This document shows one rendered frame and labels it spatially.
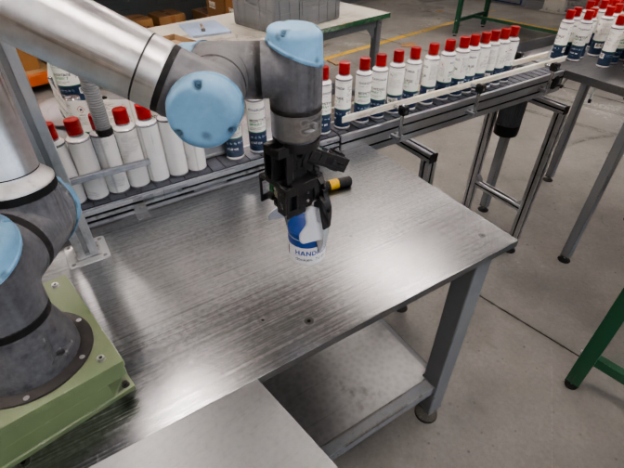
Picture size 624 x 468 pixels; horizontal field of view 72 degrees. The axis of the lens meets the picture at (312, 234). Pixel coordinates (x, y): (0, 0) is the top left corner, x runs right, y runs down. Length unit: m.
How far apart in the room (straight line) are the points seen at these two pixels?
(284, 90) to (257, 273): 0.47
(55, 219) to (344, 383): 1.03
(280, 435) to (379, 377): 0.83
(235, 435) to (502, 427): 1.23
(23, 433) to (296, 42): 0.66
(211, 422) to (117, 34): 0.56
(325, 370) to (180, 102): 1.20
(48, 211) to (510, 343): 1.75
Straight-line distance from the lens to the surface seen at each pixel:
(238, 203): 1.17
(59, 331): 0.78
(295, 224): 0.77
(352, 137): 1.42
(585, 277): 2.51
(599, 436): 1.93
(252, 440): 0.74
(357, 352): 1.57
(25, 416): 0.77
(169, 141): 1.18
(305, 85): 0.60
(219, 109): 0.46
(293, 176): 0.68
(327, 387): 1.49
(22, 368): 0.76
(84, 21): 0.50
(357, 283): 0.93
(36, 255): 0.73
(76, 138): 1.13
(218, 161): 1.28
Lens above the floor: 1.49
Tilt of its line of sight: 39 degrees down
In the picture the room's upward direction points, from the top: straight up
